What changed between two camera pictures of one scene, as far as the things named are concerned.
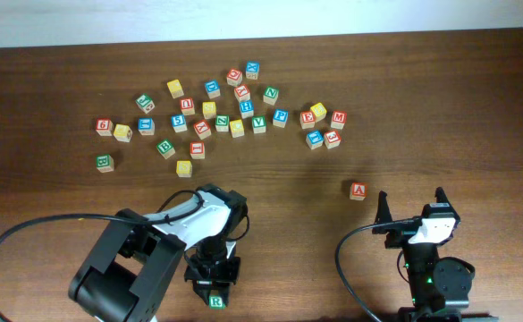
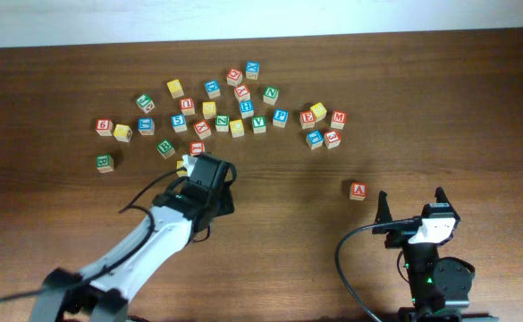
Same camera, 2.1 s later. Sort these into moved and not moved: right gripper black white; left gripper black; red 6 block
Moved: left gripper black
Not moved: red 6 block; right gripper black white
